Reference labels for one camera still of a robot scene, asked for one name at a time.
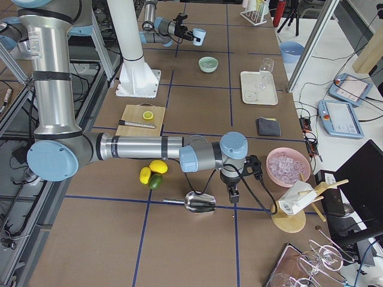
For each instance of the cream serving tray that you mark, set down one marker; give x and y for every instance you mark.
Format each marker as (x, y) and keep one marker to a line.
(251, 95)

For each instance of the blue teach pendant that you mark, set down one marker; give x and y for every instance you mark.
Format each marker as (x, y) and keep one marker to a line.
(339, 119)
(349, 88)

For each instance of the blue bowl with fork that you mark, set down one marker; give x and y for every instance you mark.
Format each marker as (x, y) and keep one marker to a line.
(291, 51)

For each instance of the white wire cup rack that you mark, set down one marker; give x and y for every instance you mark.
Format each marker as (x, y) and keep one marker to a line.
(255, 11)

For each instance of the yellow lemon front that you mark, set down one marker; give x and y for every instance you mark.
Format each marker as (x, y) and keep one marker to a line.
(145, 175)

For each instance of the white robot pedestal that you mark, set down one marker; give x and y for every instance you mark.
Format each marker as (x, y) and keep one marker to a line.
(136, 78)

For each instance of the far blue teach pendant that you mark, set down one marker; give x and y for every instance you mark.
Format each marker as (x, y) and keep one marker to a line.
(349, 88)

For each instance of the dark grey folded cloth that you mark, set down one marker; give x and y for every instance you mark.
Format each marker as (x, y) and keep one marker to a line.
(267, 127)

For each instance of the near blue teach pendant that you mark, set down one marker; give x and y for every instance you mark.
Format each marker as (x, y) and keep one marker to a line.
(339, 119)

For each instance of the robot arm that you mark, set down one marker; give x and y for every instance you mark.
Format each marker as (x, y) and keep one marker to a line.
(61, 146)
(160, 30)

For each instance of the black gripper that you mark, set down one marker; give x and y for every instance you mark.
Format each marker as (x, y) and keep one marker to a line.
(182, 32)
(230, 182)

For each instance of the wooden block upright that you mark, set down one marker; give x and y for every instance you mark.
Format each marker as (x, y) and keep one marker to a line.
(371, 54)

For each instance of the mint green bowl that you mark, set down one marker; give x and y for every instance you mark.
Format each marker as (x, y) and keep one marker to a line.
(208, 64)

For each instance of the light blue plastic cup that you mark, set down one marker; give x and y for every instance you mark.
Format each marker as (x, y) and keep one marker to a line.
(198, 36)

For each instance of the black tripod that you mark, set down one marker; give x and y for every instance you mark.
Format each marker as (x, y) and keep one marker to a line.
(293, 15)

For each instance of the silver metal ice scoop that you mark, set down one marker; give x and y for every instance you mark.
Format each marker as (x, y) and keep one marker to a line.
(195, 202)

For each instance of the aluminium frame post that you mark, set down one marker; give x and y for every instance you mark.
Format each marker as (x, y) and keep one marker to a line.
(318, 29)

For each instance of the clear wine glass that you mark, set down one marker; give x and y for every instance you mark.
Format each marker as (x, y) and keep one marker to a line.
(265, 71)

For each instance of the red bottle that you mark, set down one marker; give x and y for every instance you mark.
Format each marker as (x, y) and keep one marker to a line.
(279, 12)

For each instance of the yellow lemon back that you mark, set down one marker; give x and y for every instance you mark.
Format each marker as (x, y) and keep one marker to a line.
(158, 166)

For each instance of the green lime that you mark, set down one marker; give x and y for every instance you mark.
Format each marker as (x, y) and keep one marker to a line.
(155, 181)

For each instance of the round wooden stand base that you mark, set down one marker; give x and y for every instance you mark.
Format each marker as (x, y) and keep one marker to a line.
(289, 224)

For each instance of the yellow lemon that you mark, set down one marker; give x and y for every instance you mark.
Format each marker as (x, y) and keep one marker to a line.
(158, 166)
(145, 175)

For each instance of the pink bowl of ice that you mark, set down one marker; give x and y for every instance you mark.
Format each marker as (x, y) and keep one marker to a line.
(285, 166)

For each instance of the black handled knife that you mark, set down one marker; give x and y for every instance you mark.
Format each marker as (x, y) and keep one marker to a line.
(135, 124)

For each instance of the wooden cutting board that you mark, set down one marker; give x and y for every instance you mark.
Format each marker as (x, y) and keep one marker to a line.
(135, 114)

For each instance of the lemon half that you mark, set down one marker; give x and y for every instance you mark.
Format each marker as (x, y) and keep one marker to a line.
(148, 115)

